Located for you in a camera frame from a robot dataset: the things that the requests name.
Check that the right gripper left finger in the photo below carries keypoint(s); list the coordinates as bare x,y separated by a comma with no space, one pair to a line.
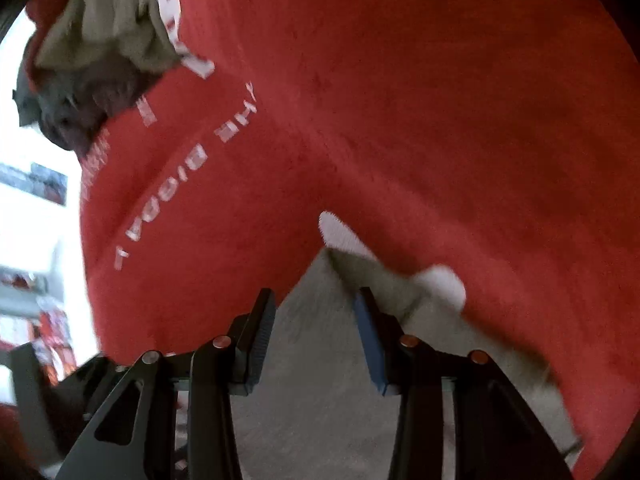
170,417

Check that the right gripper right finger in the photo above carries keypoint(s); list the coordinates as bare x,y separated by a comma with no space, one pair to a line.
497,435

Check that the olive crumpled garment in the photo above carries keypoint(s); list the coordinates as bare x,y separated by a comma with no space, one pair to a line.
87,30

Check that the red printed bedspread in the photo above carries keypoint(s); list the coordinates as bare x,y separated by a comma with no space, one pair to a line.
497,137

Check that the grey knitted sock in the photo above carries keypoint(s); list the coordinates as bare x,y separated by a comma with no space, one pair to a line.
315,413

